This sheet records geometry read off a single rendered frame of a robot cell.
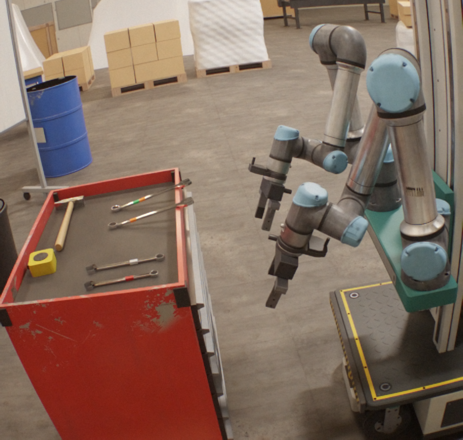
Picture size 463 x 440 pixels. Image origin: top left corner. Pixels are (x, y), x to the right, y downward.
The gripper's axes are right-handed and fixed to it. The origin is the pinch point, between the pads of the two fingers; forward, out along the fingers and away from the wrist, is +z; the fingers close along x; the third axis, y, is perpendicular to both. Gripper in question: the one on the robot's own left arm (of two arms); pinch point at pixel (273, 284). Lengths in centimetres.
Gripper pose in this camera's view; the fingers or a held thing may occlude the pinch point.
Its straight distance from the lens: 144.8
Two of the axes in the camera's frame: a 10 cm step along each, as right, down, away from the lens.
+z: -2.7, 8.0, 5.4
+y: -9.6, -2.7, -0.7
